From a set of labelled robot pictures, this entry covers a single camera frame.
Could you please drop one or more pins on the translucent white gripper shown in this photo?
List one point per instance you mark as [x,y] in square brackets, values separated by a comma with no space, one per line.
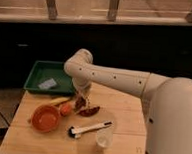
[84,90]

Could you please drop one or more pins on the dark purple grape bunch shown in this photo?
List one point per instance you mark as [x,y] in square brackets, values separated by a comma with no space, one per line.
[80,103]

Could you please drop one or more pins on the orange round fruit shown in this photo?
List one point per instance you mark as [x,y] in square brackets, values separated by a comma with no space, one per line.
[65,109]

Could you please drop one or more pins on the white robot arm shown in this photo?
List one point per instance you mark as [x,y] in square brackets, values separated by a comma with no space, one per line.
[167,100]

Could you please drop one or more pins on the red orange bowl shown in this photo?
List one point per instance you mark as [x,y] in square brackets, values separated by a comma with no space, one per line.
[45,118]

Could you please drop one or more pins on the yellow banana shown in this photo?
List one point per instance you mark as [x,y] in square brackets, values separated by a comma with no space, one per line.
[58,101]

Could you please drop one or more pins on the grey sponge in tray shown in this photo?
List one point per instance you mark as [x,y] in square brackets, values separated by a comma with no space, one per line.
[47,84]

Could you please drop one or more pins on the dark red chili pepper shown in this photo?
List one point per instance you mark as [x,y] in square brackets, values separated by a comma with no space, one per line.
[89,112]

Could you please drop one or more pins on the green plastic tray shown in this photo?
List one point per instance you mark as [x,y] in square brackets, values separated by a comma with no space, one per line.
[43,71]

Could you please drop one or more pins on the wooden cutting board table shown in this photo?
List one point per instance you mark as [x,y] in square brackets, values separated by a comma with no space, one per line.
[123,110]

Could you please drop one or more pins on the white black dish brush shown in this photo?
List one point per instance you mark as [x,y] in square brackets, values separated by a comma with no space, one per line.
[75,132]

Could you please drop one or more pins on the white plastic cup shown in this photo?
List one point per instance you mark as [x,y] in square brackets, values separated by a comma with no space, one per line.
[104,138]

